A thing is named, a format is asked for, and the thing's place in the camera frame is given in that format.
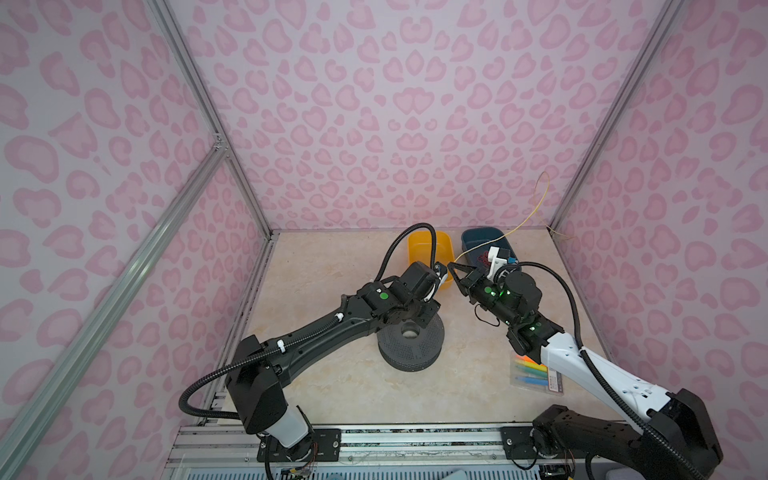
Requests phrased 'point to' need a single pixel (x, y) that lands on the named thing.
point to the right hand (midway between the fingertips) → (448, 263)
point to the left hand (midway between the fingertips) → (432, 299)
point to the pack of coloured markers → (526, 372)
